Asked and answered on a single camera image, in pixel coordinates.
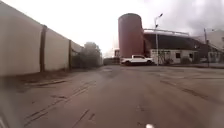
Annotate white pickup truck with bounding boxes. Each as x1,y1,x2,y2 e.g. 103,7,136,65
120,54,155,66

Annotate large grey bush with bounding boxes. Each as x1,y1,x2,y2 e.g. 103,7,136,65
71,41,103,70

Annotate building with red round tower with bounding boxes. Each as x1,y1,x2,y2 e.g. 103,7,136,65
114,12,214,64

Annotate cracked brown asphalt road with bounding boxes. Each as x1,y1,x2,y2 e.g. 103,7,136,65
0,64,224,128

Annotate street lamp pole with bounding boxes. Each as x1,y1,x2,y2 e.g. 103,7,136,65
153,12,164,66

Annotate low white building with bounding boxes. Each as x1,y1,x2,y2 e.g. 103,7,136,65
149,48,200,65

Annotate pale building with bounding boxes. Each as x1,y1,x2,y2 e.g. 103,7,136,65
203,29,224,64

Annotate long pale concrete wall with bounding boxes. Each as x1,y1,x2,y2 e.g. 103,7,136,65
0,0,104,78

